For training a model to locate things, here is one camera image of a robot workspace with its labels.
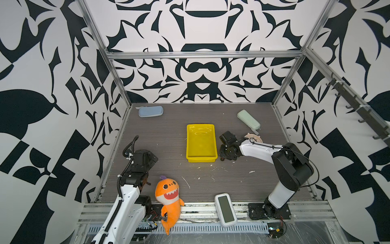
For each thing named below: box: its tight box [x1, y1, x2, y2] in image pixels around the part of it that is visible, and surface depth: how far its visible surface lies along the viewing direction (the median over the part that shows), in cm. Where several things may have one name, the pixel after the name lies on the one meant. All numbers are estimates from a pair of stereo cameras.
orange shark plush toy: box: [154, 175, 185, 236], surface depth 74 cm
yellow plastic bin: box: [185, 123, 218, 163], surface depth 99 cm
